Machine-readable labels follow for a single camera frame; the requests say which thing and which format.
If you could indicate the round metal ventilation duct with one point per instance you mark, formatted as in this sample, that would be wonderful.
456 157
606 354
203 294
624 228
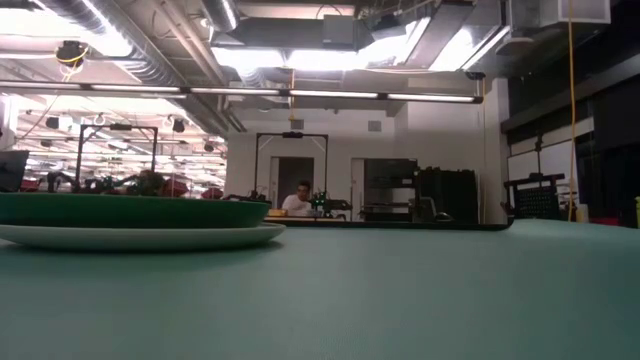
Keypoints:
220 12

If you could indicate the black table frame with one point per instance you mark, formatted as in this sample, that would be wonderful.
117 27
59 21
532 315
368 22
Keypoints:
400 225

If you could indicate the grey wall vent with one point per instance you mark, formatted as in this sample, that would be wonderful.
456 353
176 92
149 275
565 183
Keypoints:
374 125
297 124

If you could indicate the black security camera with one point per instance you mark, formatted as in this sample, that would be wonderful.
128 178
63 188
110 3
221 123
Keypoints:
475 75

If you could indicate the black equipment cart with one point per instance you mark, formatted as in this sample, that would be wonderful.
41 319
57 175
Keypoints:
537 200

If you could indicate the black cabinet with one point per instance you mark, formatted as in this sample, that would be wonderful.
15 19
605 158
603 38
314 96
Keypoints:
450 195

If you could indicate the grey ceiling unit box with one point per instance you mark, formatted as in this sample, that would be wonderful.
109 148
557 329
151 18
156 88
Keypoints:
340 31

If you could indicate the dark monitor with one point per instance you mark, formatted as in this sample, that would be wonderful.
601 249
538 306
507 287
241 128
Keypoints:
12 170

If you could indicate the dark storage shelf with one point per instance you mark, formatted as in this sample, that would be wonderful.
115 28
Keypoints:
390 190

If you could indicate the long ceiling light fixture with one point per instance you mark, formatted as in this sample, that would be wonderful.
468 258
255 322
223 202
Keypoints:
240 91

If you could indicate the green table mat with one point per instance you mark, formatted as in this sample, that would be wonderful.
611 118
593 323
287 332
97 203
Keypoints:
320 300

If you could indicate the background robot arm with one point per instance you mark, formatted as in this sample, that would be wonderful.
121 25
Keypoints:
330 204

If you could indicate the black ceiling dome camera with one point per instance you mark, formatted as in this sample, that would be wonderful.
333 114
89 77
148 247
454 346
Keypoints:
71 52

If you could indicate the large dark green plate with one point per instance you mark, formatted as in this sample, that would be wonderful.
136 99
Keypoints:
125 210

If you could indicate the yellow green bottle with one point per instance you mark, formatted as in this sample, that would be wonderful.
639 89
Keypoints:
638 210

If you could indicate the black gantry frame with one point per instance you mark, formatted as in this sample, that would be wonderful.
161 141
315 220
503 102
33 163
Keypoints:
292 134
120 128

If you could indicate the large white plate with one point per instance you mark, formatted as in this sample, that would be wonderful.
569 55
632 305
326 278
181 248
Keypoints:
125 239

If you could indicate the person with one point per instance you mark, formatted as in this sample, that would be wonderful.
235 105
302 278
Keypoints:
297 202

